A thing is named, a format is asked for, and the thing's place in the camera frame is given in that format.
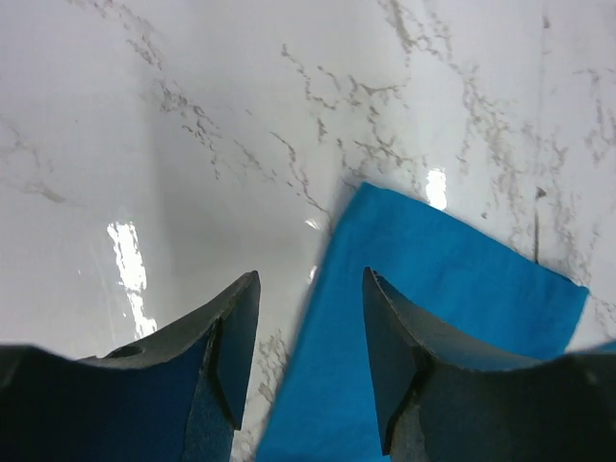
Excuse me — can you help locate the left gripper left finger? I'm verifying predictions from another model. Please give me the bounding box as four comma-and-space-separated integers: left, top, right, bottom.
1, 271, 261, 461

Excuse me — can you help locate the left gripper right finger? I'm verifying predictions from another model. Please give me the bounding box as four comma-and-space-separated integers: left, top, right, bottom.
363, 269, 615, 461

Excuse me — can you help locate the blue t shirt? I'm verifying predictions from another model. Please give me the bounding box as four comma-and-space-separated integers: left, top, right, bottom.
256, 183, 588, 461

